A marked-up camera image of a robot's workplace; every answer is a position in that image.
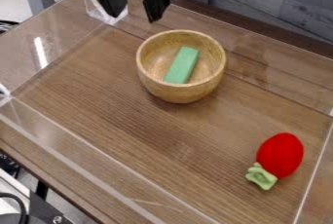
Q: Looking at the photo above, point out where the green rectangular block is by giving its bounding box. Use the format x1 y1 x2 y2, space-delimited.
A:
165 47 199 84

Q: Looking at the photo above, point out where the brown wooden bowl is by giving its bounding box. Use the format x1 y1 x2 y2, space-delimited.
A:
137 29 226 103

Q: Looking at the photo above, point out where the red plush strawberry toy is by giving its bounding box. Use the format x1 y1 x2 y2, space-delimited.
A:
246 132 305 191

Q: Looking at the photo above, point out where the black table leg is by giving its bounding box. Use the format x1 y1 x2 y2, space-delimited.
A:
35 181 48 200

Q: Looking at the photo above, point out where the clear acrylic corner bracket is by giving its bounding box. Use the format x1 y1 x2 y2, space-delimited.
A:
83 0 129 25

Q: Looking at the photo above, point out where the black cable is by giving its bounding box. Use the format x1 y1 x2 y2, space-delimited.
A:
0 192 28 224

